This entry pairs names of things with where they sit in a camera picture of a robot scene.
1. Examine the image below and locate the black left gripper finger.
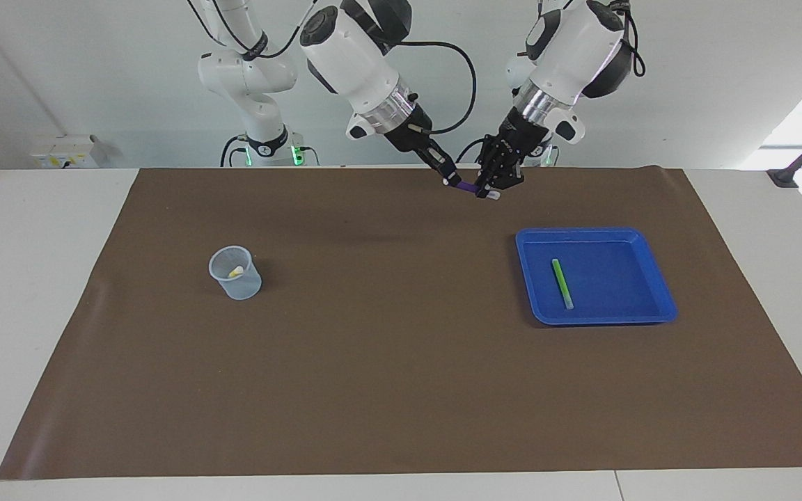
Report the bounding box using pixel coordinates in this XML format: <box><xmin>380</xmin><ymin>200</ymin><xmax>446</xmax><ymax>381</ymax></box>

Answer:
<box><xmin>474</xmin><ymin>136</ymin><xmax>498</xmax><ymax>198</ymax></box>
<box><xmin>491</xmin><ymin>163</ymin><xmax>526</xmax><ymax>200</ymax></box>

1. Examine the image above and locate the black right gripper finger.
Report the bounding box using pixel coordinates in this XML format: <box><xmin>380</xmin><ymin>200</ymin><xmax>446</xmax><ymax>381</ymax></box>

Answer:
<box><xmin>420</xmin><ymin>150</ymin><xmax>455</xmax><ymax>187</ymax></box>
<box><xmin>429</xmin><ymin>141</ymin><xmax>463</xmax><ymax>187</ymax></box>

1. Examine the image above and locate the purple marker pen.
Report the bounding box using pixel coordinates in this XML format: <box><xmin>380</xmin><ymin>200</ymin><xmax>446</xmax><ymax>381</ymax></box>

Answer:
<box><xmin>446</xmin><ymin>179</ymin><xmax>501</xmax><ymax>202</ymax></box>

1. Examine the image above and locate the green marker pen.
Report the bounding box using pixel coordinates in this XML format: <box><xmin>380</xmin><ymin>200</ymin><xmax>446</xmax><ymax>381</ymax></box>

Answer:
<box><xmin>551</xmin><ymin>258</ymin><xmax>575</xmax><ymax>311</ymax></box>

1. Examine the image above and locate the blue plastic tray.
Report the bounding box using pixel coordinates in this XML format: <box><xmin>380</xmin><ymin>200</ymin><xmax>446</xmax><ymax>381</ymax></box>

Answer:
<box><xmin>516</xmin><ymin>227</ymin><xmax>678</xmax><ymax>326</ymax></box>

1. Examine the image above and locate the brown table mat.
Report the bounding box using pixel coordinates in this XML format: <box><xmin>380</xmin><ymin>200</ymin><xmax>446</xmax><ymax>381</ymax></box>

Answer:
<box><xmin>0</xmin><ymin>166</ymin><xmax>802</xmax><ymax>481</ymax></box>

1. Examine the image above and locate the translucent plastic cup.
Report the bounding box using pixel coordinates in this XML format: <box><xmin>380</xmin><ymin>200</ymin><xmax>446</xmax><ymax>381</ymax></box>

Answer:
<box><xmin>208</xmin><ymin>245</ymin><xmax>263</xmax><ymax>301</ymax></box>

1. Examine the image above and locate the black left base cable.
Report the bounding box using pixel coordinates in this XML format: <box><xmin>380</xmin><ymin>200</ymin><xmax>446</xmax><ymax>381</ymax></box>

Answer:
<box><xmin>455</xmin><ymin>136</ymin><xmax>492</xmax><ymax>165</ymax></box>

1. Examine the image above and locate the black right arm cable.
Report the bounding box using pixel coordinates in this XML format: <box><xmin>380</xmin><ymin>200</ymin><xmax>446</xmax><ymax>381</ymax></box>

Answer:
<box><xmin>189</xmin><ymin>0</ymin><xmax>478</xmax><ymax>136</ymax></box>

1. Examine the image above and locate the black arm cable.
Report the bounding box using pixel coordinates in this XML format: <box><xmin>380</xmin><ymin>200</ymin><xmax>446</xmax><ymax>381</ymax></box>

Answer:
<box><xmin>189</xmin><ymin>0</ymin><xmax>478</xmax><ymax>136</ymax></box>
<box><xmin>622</xmin><ymin>0</ymin><xmax>646</xmax><ymax>78</ymax></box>

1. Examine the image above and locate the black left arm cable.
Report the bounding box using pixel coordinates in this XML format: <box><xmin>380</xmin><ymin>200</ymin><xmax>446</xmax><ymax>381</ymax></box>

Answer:
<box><xmin>622</xmin><ymin>0</ymin><xmax>646</xmax><ymax>78</ymax></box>

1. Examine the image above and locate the white wall socket box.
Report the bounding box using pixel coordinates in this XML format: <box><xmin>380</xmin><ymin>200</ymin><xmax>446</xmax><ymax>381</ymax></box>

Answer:
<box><xmin>31</xmin><ymin>134</ymin><xmax>99</xmax><ymax>169</ymax></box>

